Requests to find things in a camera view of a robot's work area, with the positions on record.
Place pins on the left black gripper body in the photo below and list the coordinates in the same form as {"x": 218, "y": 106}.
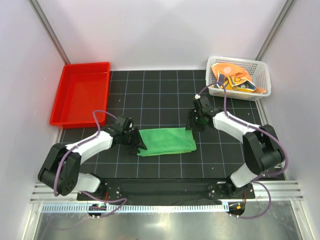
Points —
{"x": 128, "y": 136}

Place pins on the blue yellow patterned towel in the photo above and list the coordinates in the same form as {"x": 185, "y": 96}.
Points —
{"x": 239, "y": 84}

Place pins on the left aluminium corner post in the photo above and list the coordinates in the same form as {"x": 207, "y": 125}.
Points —
{"x": 49, "y": 30}

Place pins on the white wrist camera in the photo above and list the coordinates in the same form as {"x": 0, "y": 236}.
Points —
{"x": 197, "y": 97}
{"x": 128, "y": 123}

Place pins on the right aluminium corner post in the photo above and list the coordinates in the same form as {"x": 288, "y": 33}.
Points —
{"x": 280, "y": 19}

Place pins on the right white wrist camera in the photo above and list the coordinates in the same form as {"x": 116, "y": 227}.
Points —
{"x": 197, "y": 97}

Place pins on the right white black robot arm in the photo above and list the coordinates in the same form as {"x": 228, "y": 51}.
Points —
{"x": 261, "y": 147}

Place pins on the orange towel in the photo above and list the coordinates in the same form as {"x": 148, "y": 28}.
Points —
{"x": 230, "y": 69}

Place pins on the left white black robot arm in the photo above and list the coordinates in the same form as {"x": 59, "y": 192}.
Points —
{"x": 60, "y": 170}

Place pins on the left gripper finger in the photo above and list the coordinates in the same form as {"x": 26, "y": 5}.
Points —
{"x": 133, "y": 150}
{"x": 138, "y": 141}

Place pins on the aluminium corner post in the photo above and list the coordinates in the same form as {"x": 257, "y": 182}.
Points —
{"x": 49, "y": 30}
{"x": 280, "y": 19}

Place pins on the slotted grey cable duct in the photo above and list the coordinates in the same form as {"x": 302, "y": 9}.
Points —
{"x": 100, "y": 208}

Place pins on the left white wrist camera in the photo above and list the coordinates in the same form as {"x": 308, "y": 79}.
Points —
{"x": 128, "y": 123}

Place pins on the aluminium frame rail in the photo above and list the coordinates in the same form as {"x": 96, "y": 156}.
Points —
{"x": 282, "y": 190}

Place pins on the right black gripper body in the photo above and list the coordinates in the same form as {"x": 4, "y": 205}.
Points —
{"x": 197, "y": 121}

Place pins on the white perforated plastic basket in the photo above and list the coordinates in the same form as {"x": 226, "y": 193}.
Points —
{"x": 258, "y": 71}

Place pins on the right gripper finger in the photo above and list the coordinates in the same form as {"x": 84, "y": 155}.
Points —
{"x": 190, "y": 124}
{"x": 196, "y": 130}

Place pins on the red plastic tray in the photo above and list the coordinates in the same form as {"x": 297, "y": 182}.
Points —
{"x": 83, "y": 88}

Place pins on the green microfiber towel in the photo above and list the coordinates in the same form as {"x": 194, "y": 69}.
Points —
{"x": 166, "y": 141}

